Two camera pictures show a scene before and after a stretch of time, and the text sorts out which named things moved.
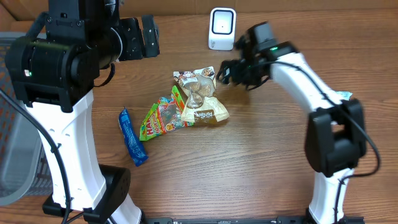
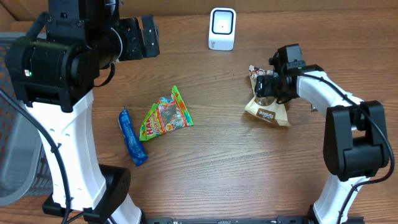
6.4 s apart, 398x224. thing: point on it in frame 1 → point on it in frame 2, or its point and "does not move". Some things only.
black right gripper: [236, 76] → [264, 89]
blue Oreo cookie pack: [137, 152] does not move
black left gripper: [137, 50] does not move
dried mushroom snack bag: [198, 87] → [265, 107]
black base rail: [244, 220] does not move
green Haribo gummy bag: [165, 116] does not move
